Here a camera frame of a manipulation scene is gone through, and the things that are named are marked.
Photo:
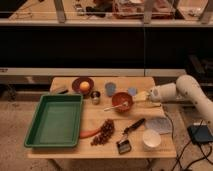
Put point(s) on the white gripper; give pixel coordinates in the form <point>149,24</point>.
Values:
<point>154,95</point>

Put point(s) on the silver fork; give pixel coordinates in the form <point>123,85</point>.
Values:
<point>117,106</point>

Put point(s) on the black handled brush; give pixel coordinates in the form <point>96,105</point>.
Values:
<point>124,145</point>

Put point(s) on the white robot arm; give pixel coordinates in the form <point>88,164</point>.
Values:
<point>185,86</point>

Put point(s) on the red bowl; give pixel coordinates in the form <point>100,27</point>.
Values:
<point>119,98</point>

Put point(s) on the light blue cup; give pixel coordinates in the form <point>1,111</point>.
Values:
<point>132,91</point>

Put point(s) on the wooden table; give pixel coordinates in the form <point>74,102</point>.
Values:
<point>93,116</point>

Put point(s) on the bunch of red grapes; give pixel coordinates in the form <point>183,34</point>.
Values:
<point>106,132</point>

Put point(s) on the small metal cup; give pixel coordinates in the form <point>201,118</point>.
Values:
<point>95,96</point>

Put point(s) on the orange fruit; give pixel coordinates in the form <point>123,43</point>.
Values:
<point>84,86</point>

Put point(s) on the orange carrot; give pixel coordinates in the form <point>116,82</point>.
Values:
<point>90,133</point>

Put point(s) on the dark red plate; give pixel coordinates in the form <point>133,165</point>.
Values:
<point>76,84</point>

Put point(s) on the black power adapter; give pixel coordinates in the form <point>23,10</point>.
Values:
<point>200,134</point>

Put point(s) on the grey sponge block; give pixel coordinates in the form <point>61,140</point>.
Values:
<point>60,90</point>

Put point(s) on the green plastic tray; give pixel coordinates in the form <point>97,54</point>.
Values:
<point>56,122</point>

